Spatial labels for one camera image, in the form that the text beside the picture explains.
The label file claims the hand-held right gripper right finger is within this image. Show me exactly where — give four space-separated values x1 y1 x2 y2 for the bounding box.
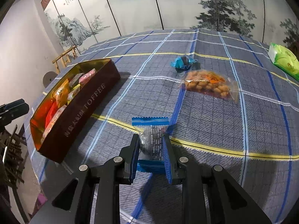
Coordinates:
162 135 272 224

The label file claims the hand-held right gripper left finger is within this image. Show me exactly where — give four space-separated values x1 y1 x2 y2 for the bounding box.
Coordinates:
29 134 141 224

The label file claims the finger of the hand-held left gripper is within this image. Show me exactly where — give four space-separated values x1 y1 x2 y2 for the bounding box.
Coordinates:
0 99 30 131

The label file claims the blue-ended dark snack packet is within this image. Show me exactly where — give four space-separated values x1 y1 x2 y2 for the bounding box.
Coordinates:
131 116 169 174

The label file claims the brown toffee box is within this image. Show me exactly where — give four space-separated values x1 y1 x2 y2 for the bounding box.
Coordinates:
30 58 121 164

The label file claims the pink and white snack packet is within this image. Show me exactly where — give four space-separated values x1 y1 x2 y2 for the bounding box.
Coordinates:
42 105 69 139

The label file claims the dark wooden furniture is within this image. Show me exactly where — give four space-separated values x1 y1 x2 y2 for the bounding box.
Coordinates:
0 124 30 187

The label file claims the round grey object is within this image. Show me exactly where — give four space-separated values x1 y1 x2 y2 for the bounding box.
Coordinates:
42 71 58 87

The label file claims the dark green snack packet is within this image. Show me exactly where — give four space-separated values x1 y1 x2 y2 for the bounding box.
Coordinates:
69 73 85 89

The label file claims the light wooden rack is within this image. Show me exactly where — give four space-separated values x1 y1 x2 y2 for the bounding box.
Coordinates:
52 45 79 75

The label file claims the clear peanut packet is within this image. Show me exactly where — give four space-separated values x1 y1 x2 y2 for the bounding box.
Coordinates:
179 69 240 103

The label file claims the pink object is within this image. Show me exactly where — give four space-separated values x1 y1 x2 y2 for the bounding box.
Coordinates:
37 192 48 207

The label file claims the blue wrapped candy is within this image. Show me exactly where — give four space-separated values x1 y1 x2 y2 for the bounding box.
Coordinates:
170 54 199 72

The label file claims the painted landscape folding screen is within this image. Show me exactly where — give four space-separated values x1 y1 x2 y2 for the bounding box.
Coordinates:
44 0 299 52

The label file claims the green tissue pack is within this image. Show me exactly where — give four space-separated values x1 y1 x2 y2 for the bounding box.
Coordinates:
267 42 299 81

